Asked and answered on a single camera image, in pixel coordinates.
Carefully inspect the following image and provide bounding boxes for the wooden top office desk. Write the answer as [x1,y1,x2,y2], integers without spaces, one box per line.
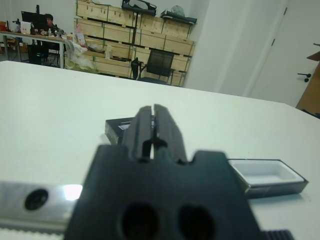
[0,30,67,69]

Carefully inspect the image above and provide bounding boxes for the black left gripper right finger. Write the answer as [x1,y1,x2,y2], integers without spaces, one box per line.
[153,103,188,165]

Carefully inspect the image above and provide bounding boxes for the black computer tower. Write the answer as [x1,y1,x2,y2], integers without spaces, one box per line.
[27,44,49,64]

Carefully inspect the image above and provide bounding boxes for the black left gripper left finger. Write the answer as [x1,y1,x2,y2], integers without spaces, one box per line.
[123,105,154,163]

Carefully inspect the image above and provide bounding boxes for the white and red carton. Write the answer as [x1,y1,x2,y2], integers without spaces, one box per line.
[19,21,32,35]

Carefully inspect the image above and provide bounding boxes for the small white plastic bag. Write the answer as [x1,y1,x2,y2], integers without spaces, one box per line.
[171,5,186,16]

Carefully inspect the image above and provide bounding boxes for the black computer monitor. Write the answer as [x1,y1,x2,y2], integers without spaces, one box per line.
[21,10,48,30]

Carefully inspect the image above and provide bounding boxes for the stacked wooden crates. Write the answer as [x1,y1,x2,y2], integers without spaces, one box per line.
[73,0,196,87]

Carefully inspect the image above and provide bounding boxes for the flat black carrying case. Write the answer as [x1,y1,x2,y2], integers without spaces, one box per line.
[159,9,198,25]

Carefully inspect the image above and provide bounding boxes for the black box lid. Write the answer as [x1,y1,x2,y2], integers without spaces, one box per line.
[104,118,133,146]

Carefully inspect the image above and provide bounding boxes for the black office chair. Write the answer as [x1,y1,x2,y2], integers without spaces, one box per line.
[136,49,188,85]

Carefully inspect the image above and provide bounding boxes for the black case with white panel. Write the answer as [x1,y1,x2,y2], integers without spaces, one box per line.
[121,0,158,12]

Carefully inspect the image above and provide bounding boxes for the large crumpled plastic bag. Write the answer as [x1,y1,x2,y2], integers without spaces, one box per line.
[64,41,100,74]

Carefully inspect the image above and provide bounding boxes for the black door handle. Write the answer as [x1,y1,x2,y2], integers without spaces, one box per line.
[297,72,312,83]

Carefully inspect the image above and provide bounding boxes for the black box base white insert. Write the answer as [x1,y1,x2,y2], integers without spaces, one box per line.
[228,158,309,200]

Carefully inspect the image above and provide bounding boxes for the seated person in dark top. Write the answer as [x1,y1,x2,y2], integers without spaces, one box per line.
[42,13,61,36]

